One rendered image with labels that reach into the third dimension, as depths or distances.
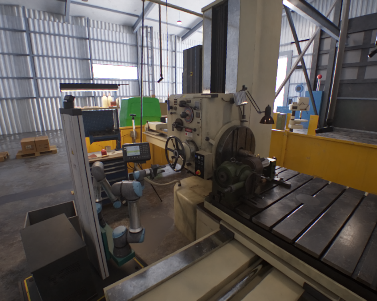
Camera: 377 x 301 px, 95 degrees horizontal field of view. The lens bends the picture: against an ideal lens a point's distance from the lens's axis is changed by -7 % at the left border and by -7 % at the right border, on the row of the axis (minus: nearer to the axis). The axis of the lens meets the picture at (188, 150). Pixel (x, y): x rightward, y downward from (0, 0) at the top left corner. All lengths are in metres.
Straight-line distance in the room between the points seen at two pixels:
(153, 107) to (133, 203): 4.67
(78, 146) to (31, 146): 6.61
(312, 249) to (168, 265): 0.92
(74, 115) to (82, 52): 13.69
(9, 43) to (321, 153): 15.11
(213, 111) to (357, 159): 2.57
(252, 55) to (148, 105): 4.12
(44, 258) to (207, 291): 1.08
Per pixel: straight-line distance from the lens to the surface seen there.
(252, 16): 2.46
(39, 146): 8.01
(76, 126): 1.43
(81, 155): 1.47
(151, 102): 5.95
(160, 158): 4.85
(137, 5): 14.37
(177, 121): 2.17
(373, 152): 3.69
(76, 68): 14.82
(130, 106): 5.72
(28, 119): 14.75
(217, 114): 1.88
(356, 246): 1.57
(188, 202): 2.44
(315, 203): 1.91
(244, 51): 2.41
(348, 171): 3.81
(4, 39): 15.12
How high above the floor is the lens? 1.84
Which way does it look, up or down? 16 degrees down
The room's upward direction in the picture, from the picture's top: straight up
